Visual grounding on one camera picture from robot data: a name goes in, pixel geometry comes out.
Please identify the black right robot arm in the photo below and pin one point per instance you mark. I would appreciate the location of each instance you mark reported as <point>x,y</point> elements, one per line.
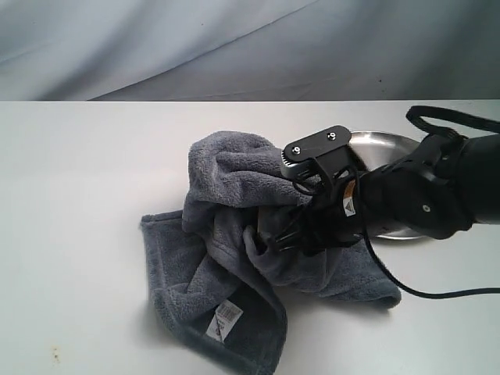
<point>439,189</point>

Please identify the grey backdrop cloth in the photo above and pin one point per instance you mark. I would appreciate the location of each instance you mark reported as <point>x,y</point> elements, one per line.
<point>249,50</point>

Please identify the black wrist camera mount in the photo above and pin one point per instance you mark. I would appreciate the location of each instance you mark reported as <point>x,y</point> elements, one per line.
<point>313,164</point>

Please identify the round stainless steel plate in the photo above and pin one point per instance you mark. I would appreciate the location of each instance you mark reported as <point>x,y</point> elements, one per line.
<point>390,156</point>

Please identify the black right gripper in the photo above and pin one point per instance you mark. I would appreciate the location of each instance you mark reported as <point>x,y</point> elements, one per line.
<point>331,218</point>

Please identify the grey-blue fleece towel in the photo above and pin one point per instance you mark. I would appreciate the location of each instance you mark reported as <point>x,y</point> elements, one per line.
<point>205,254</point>

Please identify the white barcode label tag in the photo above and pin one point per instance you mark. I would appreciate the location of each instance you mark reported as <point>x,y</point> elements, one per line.
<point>225,317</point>

